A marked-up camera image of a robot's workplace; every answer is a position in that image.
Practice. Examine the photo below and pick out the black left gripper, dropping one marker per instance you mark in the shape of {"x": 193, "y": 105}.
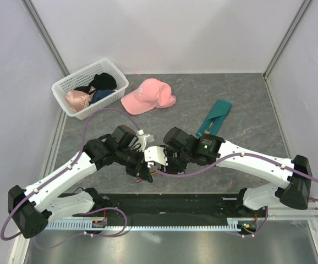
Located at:
{"x": 141, "y": 169}

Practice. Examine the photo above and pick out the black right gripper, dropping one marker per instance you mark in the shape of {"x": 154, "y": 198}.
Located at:
{"x": 171, "y": 168}

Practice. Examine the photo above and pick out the light blue cable duct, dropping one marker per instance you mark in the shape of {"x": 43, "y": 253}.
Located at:
{"x": 95, "y": 224}

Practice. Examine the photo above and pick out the teal satin napkin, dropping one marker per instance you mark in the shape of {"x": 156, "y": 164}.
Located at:
{"x": 217, "y": 115}

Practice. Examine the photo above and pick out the navy cloth in basket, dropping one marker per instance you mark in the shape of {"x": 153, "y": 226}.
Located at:
{"x": 100, "y": 94}

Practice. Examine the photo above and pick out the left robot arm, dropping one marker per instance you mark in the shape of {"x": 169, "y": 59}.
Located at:
{"x": 34, "y": 207}

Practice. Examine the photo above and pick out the black mounting base plate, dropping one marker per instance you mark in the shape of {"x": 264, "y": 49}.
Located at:
{"x": 216, "y": 205}

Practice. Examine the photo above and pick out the pink cloth in basket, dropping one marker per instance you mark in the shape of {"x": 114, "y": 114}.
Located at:
{"x": 78, "y": 100}

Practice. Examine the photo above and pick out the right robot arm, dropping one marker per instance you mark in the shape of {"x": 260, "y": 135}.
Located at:
{"x": 285, "y": 183}

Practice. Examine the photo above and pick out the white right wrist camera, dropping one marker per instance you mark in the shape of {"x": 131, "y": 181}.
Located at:
{"x": 155, "y": 155}

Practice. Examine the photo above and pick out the pink baseball cap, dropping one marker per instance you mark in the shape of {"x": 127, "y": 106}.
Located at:
{"x": 150, "y": 94}

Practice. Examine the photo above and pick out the aluminium frame rail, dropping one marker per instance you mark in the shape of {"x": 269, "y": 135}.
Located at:
{"x": 281, "y": 212}

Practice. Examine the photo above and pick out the black cloth in basket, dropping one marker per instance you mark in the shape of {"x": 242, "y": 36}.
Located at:
{"x": 103, "y": 81}

